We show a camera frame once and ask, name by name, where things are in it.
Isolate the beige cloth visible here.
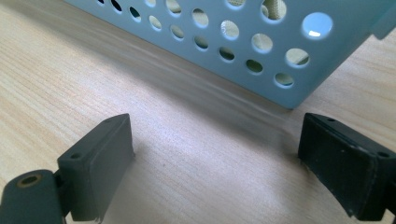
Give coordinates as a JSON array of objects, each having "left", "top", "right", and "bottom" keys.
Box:
[{"left": 146, "top": 0, "right": 310, "bottom": 66}]

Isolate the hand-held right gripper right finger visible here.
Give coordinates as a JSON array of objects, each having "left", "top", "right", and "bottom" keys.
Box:
[{"left": 297, "top": 112, "right": 396, "bottom": 222}]

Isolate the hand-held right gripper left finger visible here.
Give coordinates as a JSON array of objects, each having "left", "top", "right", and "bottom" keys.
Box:
[{"left": 56, "top": 113, "right": 135, "bottom": 223}]

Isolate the light blue perforated basket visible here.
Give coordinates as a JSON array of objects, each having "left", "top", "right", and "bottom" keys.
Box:
[{"left": 64, "top": 0, "right": 396, "bottom": 110}]

